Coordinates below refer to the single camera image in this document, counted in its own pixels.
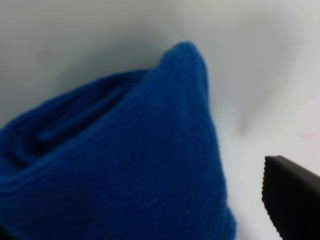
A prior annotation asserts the blue towel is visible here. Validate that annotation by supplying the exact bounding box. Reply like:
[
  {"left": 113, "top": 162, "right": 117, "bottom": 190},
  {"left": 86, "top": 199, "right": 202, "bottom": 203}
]
[{"left": 0, "top": 42, "right": 236, "bottom": 240}]

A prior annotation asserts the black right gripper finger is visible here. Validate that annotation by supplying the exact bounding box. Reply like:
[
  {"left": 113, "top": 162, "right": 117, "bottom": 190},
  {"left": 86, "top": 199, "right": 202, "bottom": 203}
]
[{"left": 262, "top": 155, "right": 320, "bottom": 240}]

